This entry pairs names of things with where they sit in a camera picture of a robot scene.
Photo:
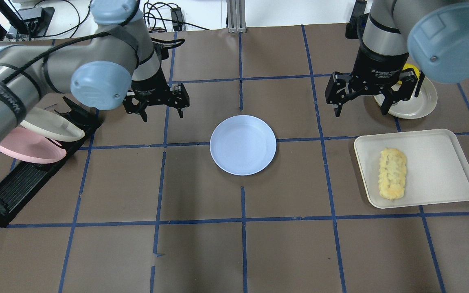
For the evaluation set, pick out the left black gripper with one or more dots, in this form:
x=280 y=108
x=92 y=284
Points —
x=150 y=86

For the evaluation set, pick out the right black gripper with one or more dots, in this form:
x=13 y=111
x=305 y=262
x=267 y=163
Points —
x=378 y=65

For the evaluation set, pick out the blue plate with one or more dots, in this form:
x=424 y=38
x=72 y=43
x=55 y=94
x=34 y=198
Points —
x=243 y=145

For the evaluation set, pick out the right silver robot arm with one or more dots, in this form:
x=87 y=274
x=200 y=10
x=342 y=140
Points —
x=401 y=42

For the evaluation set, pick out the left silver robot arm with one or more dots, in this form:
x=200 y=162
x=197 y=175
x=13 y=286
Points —
x=98 y=70

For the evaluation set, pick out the beige round plate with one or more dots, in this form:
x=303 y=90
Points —
x=417 y=107

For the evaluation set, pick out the cream plate in rack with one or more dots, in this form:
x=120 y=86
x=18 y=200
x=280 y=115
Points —
x=51 y=125

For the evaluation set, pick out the pink plate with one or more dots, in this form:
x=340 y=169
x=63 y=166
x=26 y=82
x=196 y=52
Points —
x=28 y=146

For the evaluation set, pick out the yellow ball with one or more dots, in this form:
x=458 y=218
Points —
x=410 y=66

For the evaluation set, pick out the white rectangular tray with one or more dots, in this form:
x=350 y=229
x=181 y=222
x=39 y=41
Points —
x=438 y=171

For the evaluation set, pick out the black power adapter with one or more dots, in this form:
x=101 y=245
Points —
x=177 y=19

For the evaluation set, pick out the black monitor stand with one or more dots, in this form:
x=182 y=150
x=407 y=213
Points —
x=28 y=23

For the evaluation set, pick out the black dish rack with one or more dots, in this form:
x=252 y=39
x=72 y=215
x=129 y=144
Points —
x=26 y=179

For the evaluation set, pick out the aluminium frame post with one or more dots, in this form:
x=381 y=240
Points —
x=236 y=16

